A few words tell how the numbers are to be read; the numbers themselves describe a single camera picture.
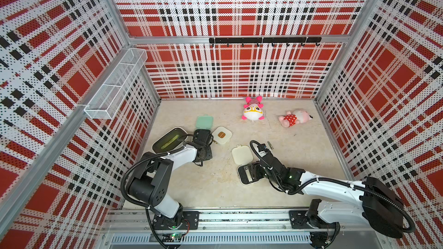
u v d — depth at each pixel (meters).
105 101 0.89
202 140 0.75
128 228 0.75
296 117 1.04
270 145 0.98
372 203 0.41
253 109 1.05
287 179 0.61
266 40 0.89
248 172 0.83
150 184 0.45
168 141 0.93
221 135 0.99
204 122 1.10
